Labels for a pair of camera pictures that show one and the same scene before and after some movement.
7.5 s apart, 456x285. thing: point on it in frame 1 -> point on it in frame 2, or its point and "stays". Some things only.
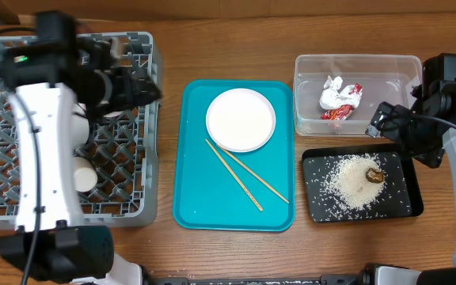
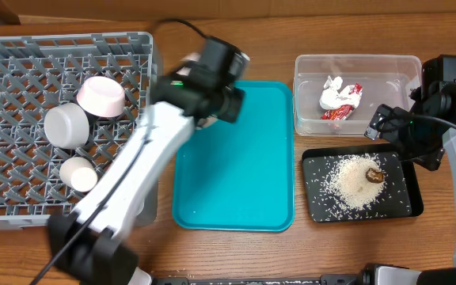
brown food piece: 374,176 stays
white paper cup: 85,176 stays
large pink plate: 241,119 -> 186,70
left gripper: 125,99 -> 235,116
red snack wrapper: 341,113 stays
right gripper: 404,132 stays
